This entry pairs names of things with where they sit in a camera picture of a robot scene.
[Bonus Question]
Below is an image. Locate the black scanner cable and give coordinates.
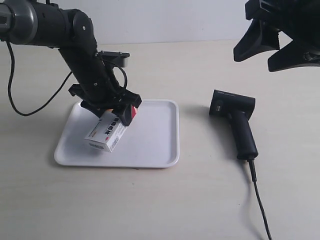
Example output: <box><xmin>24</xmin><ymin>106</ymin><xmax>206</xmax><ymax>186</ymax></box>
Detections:
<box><xmin>246</xmin><ymin>157</ymin><xmax>274</xmax><ymax>240</ymax></box>

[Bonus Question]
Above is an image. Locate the white square plastic tray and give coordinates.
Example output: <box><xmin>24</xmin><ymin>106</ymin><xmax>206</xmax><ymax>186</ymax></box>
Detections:
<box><xmin>54</xmin><ymin>99</ymin><xmax>180</xmax><ymax>169</ymax></box>

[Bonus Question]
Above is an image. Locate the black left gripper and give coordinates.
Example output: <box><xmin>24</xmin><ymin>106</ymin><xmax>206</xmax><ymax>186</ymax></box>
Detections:
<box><xmin>68</xmin><ymin>84</ymin><xmax>142</xmax><ymax>127</ymax></box>

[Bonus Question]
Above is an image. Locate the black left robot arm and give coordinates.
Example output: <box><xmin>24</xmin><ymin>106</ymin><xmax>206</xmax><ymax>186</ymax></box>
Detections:
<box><xmin>0</xmin><ymin>0</ymin><xmax>142</xmax><ymax>126</ymax></box>

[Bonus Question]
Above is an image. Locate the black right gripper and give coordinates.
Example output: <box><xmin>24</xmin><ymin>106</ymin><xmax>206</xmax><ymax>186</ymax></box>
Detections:
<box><xmin>233</xmin><ymin>0</ymin><xmax>320</xmax><ymax>72</ymax></box>

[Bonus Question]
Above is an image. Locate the black handheld barcode scanner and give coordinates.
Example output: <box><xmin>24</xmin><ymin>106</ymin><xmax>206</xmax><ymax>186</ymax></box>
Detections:
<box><xmin>209</xmin><ymin>89</ymin><xmax>259</xmax><ymax>161</ymax></box>

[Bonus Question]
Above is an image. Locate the white red medicine box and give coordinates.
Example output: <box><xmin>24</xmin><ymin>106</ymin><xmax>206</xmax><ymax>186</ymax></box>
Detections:
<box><xmin>84</xmin><ymin>110</ymin><xmax>128</xmax><ymax>153</ymax></box>

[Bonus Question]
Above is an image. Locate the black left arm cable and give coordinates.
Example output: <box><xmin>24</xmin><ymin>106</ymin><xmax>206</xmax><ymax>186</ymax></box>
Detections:
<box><xmin>6</xmin><ymin>41</ymin><xmax>76</xmax><ymax>116</ymax></box>

